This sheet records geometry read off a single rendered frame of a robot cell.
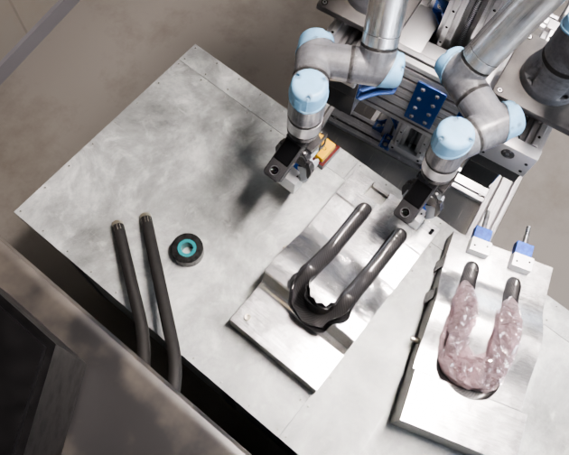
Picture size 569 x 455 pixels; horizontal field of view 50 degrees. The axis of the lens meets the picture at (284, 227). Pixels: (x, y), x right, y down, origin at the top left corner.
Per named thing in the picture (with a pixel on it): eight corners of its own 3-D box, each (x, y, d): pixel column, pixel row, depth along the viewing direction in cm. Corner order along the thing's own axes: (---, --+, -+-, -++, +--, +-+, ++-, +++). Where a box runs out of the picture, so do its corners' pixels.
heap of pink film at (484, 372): (454, 275, 151) (464, 265, 143) (524, 302, 149) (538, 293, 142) (424, 375, 141) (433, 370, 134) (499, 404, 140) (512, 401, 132)
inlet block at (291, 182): (310, 147, 157) (312, 136, 152) (325, 159, 156) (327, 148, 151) (277, 182, 153) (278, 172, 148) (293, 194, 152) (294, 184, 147)
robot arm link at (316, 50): (349, 53, 131) (343, 97, 127) (296, 46, 131) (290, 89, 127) (354, 29, 124) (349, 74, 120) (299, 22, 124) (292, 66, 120)
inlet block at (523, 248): (515, 227, 160) (524, 218, 155) (534, 233, 159) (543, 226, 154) (503, 271, 155) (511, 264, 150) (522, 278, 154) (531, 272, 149)
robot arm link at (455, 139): (488, 138, 115) (448, 155, 114) (472, 165, 125) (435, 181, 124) (466, 106, 118) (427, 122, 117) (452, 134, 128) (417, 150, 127)
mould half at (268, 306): (351, 183, 165) (359, 160, 153) (430, 241, 160) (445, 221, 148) (230, 324, 150) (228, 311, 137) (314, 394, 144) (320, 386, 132)
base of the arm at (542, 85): (533, 45, 155) (551, 18, 146) (589, 72, 153) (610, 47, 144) (510, 88, 150) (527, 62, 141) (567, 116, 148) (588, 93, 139)
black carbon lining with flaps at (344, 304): (359, 201, 156) (366, 186, 147) (411, 239, 153) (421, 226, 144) (274, 304, 145) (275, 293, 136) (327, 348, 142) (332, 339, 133)
